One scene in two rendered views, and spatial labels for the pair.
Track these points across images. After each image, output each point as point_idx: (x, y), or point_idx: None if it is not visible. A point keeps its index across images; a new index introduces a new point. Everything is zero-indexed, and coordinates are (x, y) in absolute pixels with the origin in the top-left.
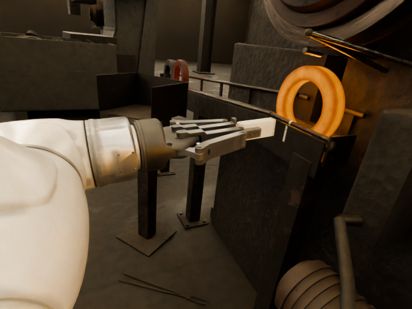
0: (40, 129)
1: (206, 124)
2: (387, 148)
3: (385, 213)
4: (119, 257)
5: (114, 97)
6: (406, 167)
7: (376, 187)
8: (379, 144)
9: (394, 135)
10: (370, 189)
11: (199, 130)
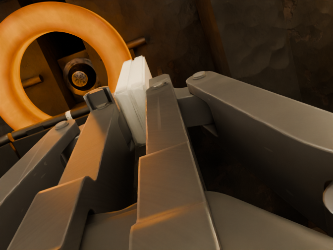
0: None
1: (40, 175)
2: (249, 22)
3: (297, 96)
4: None
5: None
6: (282, 26)
7: (269, 79)
8: (235, 26)
9: (245, 0)
10: (264, 87)
11: (159, 158)
